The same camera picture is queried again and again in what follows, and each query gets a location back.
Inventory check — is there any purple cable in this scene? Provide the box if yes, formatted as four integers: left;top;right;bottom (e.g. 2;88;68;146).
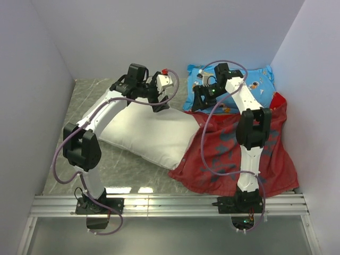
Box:
200;59;266;233
53;69;180;236

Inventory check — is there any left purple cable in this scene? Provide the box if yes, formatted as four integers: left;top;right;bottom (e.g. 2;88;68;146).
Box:
53;69;180;236

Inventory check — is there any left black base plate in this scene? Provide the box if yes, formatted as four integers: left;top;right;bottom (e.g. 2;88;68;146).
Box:
75;197;124;215

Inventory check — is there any aluminium rail frame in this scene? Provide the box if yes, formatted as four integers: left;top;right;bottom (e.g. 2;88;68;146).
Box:
17;192;322;254

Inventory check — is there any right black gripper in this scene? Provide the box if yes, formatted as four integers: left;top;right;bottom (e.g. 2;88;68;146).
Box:
191;84;227;113

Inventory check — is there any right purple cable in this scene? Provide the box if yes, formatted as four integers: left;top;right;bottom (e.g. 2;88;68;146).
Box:
200;59;266;233

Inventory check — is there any blue cartoon print pillow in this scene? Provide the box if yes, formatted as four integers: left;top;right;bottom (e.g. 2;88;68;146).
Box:
182;64;277;113

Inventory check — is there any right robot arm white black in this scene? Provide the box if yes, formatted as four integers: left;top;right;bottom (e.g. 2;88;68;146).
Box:
192;61;271;213

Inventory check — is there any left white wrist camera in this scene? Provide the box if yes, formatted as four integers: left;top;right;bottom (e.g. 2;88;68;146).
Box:
156;69;174;94

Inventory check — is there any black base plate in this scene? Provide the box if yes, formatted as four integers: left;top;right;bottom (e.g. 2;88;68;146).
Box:
217;197;264;214
75;197;124;215

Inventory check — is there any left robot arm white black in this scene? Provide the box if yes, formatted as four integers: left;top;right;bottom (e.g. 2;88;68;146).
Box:
62;63;173;214

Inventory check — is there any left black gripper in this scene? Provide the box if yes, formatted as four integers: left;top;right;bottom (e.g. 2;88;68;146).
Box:
138;72;170;112

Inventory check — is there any white pillow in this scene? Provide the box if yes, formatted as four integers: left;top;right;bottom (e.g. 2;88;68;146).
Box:
81;88;202;171

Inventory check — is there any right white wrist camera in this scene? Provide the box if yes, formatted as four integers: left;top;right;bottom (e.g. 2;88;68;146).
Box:
197;69;214;86

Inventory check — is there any right control board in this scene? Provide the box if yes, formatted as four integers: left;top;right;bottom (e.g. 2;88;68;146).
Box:
231;216;255;231

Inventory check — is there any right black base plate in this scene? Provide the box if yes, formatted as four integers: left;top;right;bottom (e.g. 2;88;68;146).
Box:
217;197;264;214

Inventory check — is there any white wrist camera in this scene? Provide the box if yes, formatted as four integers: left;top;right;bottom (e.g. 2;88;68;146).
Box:
156;69;174;94
197;69;214;86

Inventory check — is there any red pillowcase with grey print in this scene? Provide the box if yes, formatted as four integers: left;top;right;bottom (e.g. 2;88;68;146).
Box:
168;92;299;197

